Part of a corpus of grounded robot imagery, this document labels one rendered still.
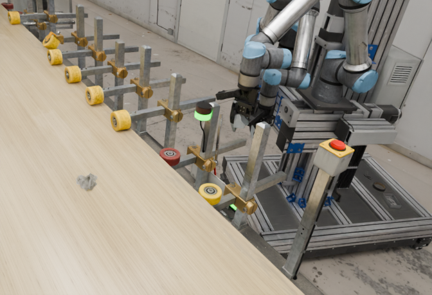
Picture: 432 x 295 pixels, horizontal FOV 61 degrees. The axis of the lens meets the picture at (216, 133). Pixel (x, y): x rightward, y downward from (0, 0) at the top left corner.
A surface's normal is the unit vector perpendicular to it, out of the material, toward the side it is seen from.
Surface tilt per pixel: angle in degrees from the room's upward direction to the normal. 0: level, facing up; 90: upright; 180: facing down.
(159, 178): 0
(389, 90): 90
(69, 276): 0
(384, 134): 90
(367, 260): 0
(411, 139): 90
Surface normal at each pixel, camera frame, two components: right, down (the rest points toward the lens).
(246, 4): -0.70, 0.26
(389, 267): 0.15, -0.85
